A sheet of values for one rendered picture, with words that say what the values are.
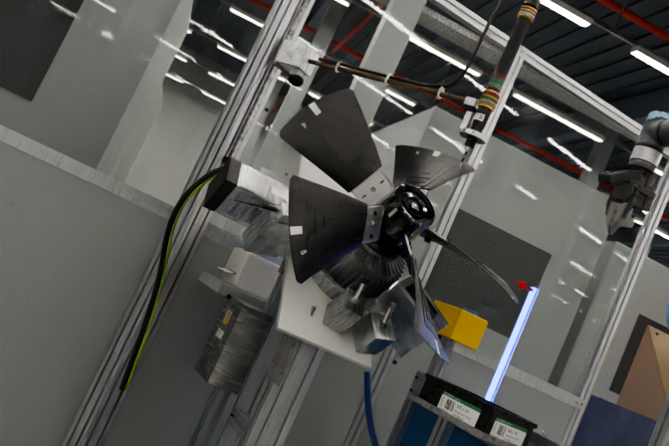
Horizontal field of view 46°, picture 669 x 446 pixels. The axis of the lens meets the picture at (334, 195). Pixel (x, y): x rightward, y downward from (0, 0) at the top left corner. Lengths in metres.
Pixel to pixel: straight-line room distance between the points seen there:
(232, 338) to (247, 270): 0.29
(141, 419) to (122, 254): 0.51
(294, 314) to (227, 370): 0.31
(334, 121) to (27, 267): 1.00
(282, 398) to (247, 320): 0.24
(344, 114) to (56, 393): 1.19
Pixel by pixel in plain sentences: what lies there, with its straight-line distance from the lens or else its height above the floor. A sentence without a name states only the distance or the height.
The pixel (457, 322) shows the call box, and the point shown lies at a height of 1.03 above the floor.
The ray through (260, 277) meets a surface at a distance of 2.31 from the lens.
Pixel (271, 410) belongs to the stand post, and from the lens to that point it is 1.96.
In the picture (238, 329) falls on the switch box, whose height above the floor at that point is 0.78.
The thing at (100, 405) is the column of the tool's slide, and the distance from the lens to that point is 2.35.
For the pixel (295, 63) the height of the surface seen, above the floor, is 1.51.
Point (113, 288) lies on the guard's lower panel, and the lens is 2.44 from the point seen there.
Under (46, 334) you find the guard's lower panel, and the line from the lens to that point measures 2.45.
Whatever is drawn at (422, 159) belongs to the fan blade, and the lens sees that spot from 2.13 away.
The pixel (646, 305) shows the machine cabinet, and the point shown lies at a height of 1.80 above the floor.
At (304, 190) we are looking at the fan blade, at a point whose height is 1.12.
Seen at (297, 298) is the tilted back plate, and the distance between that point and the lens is 1.88.
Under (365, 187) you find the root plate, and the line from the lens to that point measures 1.90.
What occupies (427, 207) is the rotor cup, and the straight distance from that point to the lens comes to 1.89.
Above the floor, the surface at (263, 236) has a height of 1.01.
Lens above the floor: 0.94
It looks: 7 degrees up
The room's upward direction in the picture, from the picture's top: 25 degrees clockwise
